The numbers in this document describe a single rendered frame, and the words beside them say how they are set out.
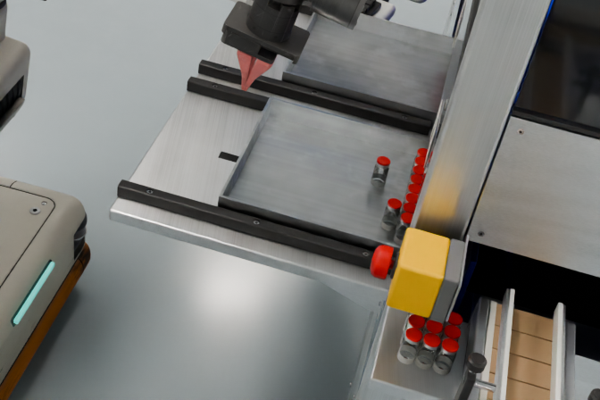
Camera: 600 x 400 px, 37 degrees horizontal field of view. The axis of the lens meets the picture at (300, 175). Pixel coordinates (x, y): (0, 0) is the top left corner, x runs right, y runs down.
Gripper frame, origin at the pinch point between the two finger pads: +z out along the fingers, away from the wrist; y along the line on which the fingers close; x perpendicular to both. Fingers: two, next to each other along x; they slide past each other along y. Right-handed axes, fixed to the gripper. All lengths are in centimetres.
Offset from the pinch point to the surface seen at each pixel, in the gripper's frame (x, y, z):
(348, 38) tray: 49, 11, 17
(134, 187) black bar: -7.4, -8.8, 18.7
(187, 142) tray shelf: 7.7, -5.8, 20.3
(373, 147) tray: 18.4, 21.2, 14.8
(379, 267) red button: -20.2, 23.6, 1.9
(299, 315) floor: 59, 30, 103
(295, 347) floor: 48, 31, 103
